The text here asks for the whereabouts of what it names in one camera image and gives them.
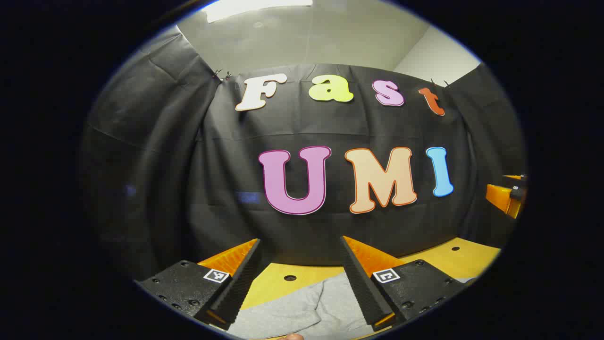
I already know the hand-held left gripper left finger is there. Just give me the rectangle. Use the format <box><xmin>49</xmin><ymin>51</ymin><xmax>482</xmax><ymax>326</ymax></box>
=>
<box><xmin>134</xmin><ymin>238</ymin><xmax>261</xmax><ymax>330</ymax></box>

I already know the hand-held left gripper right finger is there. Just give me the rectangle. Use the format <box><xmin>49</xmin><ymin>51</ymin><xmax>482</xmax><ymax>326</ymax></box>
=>
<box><xmin>340</xmin><ymin>236</ymin><xmax>468</xmax><ymax>331</ymax></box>

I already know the grey zip-neck sweatshirt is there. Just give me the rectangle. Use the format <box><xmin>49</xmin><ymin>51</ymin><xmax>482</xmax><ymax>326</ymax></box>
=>
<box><xmin>226</xmin><ymin>272</ymin><xmax>377</xmax><ymax>340</ymax></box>

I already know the black backdrop cloth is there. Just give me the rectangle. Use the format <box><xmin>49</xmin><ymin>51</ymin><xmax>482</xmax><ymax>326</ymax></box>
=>
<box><xmin>80</xmin><ymin>28</ymin><xmax>527</xmax><ymax>284</ymax></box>

